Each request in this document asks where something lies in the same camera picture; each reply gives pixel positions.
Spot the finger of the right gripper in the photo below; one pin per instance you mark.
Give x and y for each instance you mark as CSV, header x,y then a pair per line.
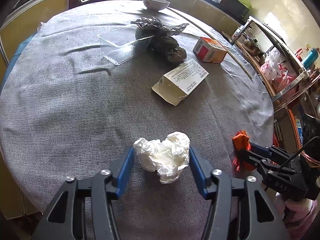
x,y
260,150
250,161

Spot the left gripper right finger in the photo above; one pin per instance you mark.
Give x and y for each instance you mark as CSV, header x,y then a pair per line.
x,y
202,174

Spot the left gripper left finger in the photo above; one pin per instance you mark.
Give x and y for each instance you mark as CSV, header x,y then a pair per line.
x,y
121,170

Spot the orange snack wrapper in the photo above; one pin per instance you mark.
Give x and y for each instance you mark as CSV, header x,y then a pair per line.
x,y
241,146

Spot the white tissue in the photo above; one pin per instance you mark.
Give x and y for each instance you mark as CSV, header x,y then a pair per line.
x,y
168,157

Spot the white rectangular carton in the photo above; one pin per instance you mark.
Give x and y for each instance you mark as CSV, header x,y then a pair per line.
x,y
177,84

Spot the orange medicine box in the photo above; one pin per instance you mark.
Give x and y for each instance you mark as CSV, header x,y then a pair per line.
x,y
209,50

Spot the clear plastic tray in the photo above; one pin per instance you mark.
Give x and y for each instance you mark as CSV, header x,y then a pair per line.
x,y
121,44

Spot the dark plastic bag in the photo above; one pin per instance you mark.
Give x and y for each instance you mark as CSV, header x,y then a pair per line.
x,y
162,41

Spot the right hand white glove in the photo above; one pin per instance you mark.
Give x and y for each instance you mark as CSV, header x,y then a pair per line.
x,y
297,216

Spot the metal storage shelf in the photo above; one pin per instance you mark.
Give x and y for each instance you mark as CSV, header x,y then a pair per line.
x,y
300,97

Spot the pink white plastic bag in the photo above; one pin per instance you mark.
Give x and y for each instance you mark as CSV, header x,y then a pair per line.
x,y
277,70

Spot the grey tablecloth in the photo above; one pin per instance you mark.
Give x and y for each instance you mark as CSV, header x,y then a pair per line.
x,y
66,110

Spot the steel pot on shelf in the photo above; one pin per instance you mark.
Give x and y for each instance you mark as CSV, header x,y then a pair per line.
x,y
251,46

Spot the black microwave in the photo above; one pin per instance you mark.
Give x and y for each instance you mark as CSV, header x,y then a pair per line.
x,y
235,7

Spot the white ceramic bowl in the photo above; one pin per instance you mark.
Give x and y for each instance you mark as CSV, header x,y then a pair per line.
x,y
156,5

